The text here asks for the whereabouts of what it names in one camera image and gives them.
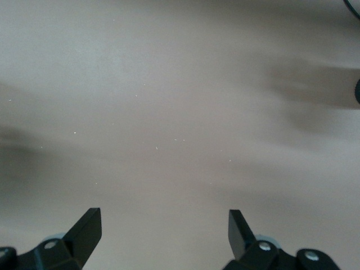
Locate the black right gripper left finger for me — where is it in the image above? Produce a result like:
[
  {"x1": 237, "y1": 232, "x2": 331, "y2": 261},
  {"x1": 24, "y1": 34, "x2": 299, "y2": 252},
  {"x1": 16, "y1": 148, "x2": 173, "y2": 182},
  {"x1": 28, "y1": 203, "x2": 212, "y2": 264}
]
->
[{"x1": 0, "y1": 207, "x2": 102, "y2": 270}]

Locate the thin black curved cable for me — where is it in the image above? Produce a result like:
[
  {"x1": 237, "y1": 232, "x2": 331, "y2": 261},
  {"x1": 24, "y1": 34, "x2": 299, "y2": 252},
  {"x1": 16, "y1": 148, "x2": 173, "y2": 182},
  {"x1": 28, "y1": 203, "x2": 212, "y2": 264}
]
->
[{"x1": 343, "y1": 0, "x2": 360, "y2": 20}]

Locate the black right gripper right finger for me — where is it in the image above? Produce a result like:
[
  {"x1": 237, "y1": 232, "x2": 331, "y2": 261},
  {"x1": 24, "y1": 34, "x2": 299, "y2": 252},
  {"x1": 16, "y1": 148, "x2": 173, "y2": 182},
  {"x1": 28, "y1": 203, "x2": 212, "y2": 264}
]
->
[{"x1": 222, "y1": 209, "x2": 341, "y2": 270}]

